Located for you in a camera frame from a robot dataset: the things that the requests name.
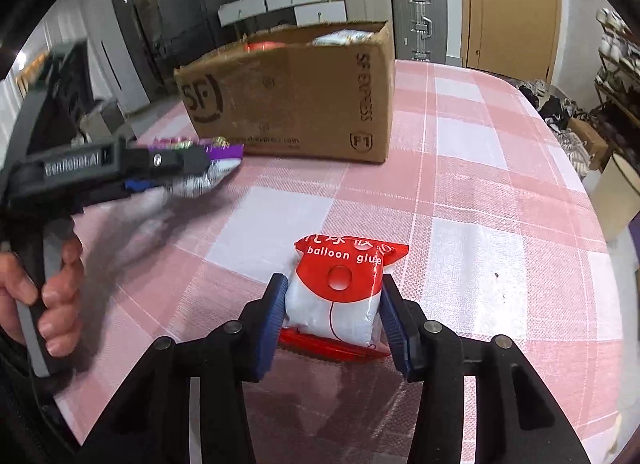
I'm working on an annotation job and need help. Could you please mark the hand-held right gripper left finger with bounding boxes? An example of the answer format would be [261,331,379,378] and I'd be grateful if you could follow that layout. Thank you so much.
[82,273,290,464]

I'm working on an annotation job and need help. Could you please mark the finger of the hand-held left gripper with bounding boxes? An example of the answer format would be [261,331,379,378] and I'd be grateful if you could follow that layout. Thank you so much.
[122,178,175,196]
[125,143,212,183]

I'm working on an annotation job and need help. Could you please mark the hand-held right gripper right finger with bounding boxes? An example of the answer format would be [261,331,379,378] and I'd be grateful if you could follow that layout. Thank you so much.
[380,275,593,464]

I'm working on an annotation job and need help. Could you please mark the purple and white snack packet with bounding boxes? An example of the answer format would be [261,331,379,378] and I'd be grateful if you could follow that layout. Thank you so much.
[147,136,246,200]

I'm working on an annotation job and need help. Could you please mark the red and white glue packet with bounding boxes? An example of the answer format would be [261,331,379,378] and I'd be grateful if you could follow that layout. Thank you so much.
[277,233,410,362]

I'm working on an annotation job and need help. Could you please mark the brown cardboard box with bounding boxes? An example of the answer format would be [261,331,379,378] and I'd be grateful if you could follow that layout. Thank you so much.
[174,20,396,165]

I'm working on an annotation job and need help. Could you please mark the person's left hand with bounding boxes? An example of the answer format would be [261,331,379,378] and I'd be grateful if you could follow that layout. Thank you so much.
[0,235,85,358]

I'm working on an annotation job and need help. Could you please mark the dark glass cabinet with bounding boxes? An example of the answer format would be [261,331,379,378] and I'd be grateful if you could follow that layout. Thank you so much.
[105,0,166,115]

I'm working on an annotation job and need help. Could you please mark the dark grey refrigerator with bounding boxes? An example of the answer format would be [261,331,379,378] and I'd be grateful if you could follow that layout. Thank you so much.
[150,0,236,85]

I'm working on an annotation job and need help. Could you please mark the pink checked tablecloth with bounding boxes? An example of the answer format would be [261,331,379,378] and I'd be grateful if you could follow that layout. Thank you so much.
[52,59,631,464]

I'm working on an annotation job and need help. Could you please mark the white dresser with drawers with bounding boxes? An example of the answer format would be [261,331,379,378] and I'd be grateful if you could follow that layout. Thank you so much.
[217,0,348,37]

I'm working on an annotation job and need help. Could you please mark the cream trash bin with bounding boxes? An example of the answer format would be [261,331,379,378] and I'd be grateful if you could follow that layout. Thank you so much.
[590,151,640,245]

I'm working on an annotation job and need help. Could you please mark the scattered pile of sneakers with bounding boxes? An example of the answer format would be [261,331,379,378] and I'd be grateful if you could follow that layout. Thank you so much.
[517,79,596,175]

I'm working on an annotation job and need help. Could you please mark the small cardboard box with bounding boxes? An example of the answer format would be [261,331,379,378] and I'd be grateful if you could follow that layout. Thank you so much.
[567,116,611,170]

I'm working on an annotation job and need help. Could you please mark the silver suitcase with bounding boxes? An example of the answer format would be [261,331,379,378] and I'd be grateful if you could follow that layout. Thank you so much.
[391,0,448,65]

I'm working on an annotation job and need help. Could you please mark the wooden shoe rack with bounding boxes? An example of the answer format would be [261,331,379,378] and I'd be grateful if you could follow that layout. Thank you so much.
[595,9,640,125]

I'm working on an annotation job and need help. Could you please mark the tan wooden door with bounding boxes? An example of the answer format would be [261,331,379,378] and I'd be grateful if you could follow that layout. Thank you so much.
[460,0,561,87]

